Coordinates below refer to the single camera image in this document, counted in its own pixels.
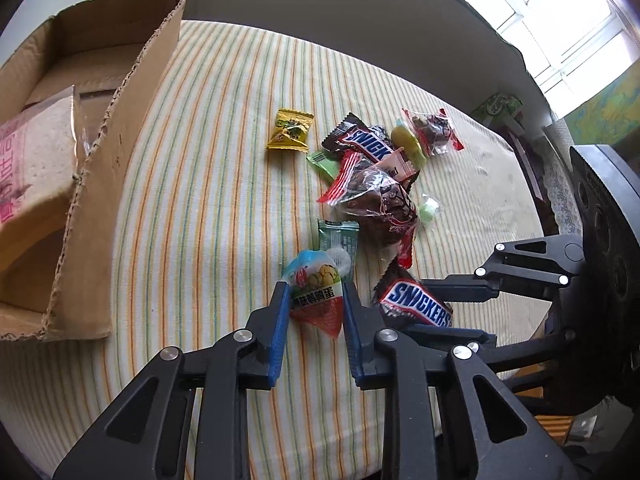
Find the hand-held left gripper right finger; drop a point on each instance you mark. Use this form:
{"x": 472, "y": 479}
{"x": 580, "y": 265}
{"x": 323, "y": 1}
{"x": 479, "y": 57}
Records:
{"x": 356, "y": 345}

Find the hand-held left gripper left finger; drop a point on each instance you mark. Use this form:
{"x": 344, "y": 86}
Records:
{"x": 277, "y": 335}

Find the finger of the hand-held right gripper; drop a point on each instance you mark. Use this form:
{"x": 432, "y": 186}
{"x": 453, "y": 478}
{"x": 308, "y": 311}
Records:
{"x": 450, "y": 333}
{"x": 450, "y": 290}

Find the brown chocolate bar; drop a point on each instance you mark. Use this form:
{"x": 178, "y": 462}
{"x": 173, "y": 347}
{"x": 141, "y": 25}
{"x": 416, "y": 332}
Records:
{"x": 365, "y": 142}
{"x": 415, "y": 300}

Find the blue red egg snack packet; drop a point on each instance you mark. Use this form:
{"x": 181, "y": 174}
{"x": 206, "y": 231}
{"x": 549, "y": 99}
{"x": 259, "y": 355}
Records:
{"x": 315, "y": 285}

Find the large clear dates packet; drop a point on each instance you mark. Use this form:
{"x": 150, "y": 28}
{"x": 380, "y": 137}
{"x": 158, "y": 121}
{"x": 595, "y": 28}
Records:
{"x": 380, "y": 205}

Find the small red clear packet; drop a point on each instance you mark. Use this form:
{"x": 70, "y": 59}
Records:
{"x": 435, "y": 130}

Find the cardboard box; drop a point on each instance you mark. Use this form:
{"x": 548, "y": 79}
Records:
{"x": 135, "y": 160}

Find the white lace cloth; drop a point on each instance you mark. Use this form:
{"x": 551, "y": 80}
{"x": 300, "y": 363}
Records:
{"x": 562, "y": 195}

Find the small green wrapped candy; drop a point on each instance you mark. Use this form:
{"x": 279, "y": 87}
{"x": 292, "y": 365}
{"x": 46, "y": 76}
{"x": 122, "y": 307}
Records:
{"x": 429, "y": 209}

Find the green white snack packet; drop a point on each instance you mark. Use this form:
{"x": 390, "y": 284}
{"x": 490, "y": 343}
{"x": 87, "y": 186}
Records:
{"x": 340, "y": 237}

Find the dark wooden chair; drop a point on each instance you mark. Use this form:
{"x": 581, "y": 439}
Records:
{"x": 525, "y": 160}

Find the pink snack packet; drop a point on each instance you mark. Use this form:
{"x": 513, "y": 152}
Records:
{"x": 400, "y": 165}

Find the orange striped object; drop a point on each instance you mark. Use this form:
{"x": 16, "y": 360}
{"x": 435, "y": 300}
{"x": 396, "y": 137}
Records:
{"x": 550, "y": 425}

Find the green yellow patterned curtain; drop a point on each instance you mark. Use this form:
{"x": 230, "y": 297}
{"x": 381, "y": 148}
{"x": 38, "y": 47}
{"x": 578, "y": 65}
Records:
{"x": 610, "y": 110}

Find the yellow green candy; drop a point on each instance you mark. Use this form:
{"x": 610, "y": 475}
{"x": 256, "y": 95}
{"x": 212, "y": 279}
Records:
{"x": 407, "y": 145}

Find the light green snack packet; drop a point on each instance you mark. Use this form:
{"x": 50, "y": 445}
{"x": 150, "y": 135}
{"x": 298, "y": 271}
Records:
{"x": 325, "y": 164}

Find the green printed box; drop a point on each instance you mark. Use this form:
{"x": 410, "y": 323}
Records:
{"x": 500, "y": 105}

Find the yellow snack packet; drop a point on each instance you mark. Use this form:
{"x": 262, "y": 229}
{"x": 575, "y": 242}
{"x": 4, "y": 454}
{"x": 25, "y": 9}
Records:
{"x": 290, "y": 130}

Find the striped tablecloth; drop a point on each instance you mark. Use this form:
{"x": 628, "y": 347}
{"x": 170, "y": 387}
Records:
{"x": 225, "y": 110}

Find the window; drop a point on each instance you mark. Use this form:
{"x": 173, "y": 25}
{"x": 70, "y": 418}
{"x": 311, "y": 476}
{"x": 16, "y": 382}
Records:
{"x": 565, "y": 20}

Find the pink print bread packet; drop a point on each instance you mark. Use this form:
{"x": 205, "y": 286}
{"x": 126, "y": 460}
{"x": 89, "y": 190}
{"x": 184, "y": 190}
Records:
{"x": 40, "y": 160}

